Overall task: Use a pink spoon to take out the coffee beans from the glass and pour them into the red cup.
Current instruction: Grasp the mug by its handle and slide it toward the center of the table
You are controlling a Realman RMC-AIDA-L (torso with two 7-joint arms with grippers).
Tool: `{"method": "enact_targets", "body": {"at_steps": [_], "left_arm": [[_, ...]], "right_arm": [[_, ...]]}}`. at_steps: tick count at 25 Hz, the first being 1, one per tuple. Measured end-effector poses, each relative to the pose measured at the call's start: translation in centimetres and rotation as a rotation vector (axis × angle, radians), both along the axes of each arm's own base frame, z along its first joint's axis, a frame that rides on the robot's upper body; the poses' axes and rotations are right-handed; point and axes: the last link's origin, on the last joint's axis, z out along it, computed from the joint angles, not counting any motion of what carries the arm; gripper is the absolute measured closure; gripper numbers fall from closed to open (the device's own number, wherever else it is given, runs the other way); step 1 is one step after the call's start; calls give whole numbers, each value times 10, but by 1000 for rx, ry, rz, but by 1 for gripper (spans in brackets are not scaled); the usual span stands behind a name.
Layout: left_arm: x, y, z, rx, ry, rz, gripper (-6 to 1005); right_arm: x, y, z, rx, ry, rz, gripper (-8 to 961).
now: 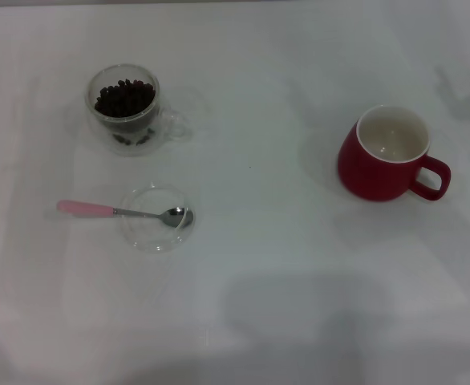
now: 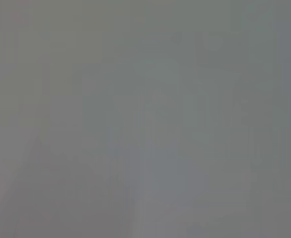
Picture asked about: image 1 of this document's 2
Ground red ceramic mug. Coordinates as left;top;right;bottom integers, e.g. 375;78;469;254
337;104;452;203

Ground pink-handled metal spoon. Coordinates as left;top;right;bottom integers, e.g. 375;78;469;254
56;199;195;229

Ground coffee beans pile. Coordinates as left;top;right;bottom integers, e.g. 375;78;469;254
94;78;157;120

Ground round clear glass saucer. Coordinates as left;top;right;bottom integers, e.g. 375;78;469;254
115;182;198;254

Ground double-wall glass cup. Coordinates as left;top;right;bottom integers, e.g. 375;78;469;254
83;63;192;158

